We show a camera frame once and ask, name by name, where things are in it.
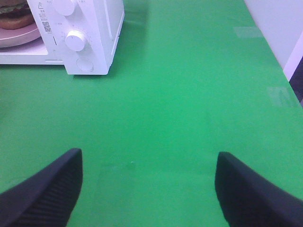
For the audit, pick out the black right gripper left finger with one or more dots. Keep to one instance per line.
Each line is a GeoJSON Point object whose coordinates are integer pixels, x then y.
{"type": "Point", "coordinates": [47, 198]}

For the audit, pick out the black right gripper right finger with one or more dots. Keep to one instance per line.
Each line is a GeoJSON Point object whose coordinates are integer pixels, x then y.
{"type": "Point", "coordinates": [249, 200]}

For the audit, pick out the pink round plate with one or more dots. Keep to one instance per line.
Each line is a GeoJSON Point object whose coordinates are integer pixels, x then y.
{"type": "Point", "coordinates": [11, 38]}

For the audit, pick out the burger with lettuce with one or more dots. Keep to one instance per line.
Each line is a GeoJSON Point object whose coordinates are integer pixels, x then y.
{"type": "Point", "coordinates": [15, 14]}

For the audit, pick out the round microwave door button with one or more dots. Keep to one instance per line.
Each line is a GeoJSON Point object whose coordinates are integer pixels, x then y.
{"type": "Point", "coordinates": [85, 64]}

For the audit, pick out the white lower microwave knob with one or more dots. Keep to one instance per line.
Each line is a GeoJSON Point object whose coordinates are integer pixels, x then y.
{"type": "Point", "coordinates": [75, 40]}

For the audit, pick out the white microwave knob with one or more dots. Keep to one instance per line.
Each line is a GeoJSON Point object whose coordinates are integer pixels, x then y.
{"type": "Point", "coordinates": [64, 7]}
{"type": "Point", "coordinates": [75, 40]}

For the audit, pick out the white microwave oven body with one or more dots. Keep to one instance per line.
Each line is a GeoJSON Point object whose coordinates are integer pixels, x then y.
{"type": "Point", "coordinates": [99, 20]}

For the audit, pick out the white warning label sticker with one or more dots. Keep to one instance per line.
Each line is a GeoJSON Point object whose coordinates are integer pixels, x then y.
{"type": "Point", "coordinates": [42, 18]}

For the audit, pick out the white upper microwave knob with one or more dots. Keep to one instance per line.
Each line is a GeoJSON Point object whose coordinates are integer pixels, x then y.
{"type": "Point", "coordinates": [64, 7]}

